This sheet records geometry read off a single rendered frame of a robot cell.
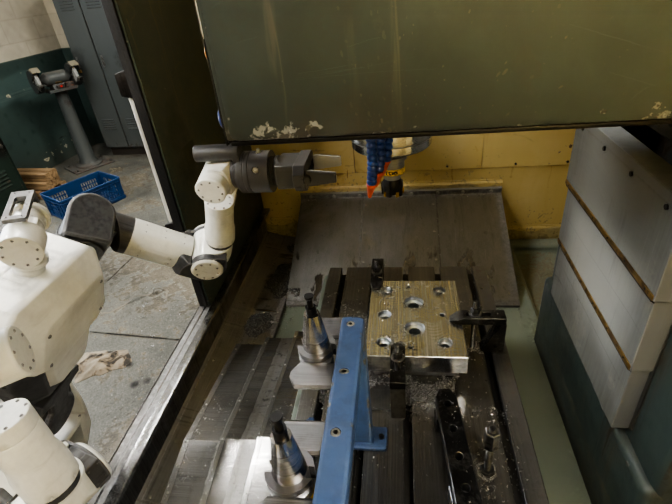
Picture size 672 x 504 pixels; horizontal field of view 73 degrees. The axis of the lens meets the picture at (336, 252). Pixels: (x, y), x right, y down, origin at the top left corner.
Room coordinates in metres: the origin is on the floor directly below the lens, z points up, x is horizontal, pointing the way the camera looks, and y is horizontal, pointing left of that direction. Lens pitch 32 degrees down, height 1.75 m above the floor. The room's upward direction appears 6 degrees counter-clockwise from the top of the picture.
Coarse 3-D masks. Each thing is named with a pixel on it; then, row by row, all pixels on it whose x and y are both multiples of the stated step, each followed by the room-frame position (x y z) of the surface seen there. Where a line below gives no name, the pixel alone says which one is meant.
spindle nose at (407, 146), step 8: (352, 144) 0.86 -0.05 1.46; (360, 144) 0.82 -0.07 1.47; (400, 144) 0.79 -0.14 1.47; (408, 144) 0.79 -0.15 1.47; (416, 144) 0.79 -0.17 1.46; (424, 144) 0.81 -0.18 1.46; (360, 152) 0.82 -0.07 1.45; (392, 152) 0.79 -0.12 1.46; (400, 152) 0.79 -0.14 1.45; (408, 152) 0.79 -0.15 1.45; (416, 152) 0.80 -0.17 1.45
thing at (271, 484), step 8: (304, 456) 0.36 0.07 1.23; (312, 464) 0.35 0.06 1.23; (264, 472) 0.34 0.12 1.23; (312, 472) 0.35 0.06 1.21; (272, 480) 0.33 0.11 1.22; (304, 480) 0.33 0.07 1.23; (272, 488) 0.32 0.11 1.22; (280, 488) 0.32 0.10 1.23; (288, 488) 0.32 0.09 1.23; (296, 488) 0.32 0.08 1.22; (304, 488) 0.32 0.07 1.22; (312, 488) 0.33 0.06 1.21; (280, 496) 0.31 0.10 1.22; (288, 496) 0.31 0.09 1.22; (296, 496) 0.31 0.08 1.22; (304, 496) 0.32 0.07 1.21
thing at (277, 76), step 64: (256, 0) 0.57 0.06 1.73; (320, 0) 0.56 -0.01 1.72; (384, 0) 0.55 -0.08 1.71; (448, 0) 0.53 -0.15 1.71; (512, 0) 0.52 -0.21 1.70; (576, 0) 0.51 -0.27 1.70; (640, 0) 0.50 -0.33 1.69; (256, 64) 0.57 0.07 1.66; (320, 64) 0.56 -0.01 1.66; (384, 64) 0.55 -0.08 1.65; (448, 64) 0.53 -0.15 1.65; (512, 64) 0.52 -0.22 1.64; (576, 64) 0.51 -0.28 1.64; (640, 64) 0.50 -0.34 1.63; (256, 128) 0.57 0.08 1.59; (320, 128) 0.56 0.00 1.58; (384, 128) 0.55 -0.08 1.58; (448, 128) 0.54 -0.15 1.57; (512, 128) 0.52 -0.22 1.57; (576, 128) 0.51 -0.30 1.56
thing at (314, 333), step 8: (304, 312) 0.56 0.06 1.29; (304, 320) 0.55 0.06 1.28; (312, 320) 0.55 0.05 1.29; (320, 320) 0.55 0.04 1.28; (304, 328) 0.55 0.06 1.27; (312, 328) 0.54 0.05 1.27; (320, 328) 0.55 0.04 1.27; (304, 336) 0.55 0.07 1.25; (312, 336) 0.54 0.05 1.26; (320, 336) 0.54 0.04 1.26; (304, 344) 0.55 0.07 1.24; (312, 344) 0.54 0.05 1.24; (320, 344) 0.54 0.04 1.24; (328, 344) 0.55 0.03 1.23; (312, 352) 0.54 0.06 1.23; (320, 352) 0.54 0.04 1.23
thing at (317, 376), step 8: (296, 368) 0.52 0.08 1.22; (304, 368) 0.52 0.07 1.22; (312, 368) 0.52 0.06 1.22; (320, 368) 0.51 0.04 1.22; (328, 368) 0.51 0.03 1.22; (296, 376) 0.50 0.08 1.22; (304, 376) 0.50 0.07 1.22; (312, 376) 0.50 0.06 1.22; (320, 376) 0.50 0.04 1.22; (328, 376) 0.50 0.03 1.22; (296, 384) 0.49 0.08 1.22; (304, 384) 0.49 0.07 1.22; (312, 384) 0.48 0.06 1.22; (320, 384) 0.48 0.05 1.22; (328, 384) 0.48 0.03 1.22
